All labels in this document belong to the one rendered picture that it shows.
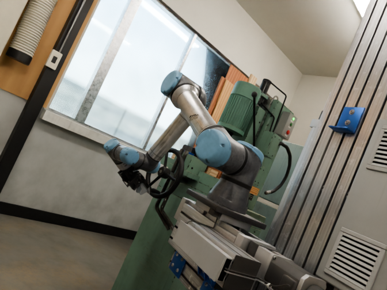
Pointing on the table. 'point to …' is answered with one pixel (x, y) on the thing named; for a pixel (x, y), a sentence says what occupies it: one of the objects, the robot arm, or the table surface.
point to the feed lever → (254, 116)
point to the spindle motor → (239, 108)
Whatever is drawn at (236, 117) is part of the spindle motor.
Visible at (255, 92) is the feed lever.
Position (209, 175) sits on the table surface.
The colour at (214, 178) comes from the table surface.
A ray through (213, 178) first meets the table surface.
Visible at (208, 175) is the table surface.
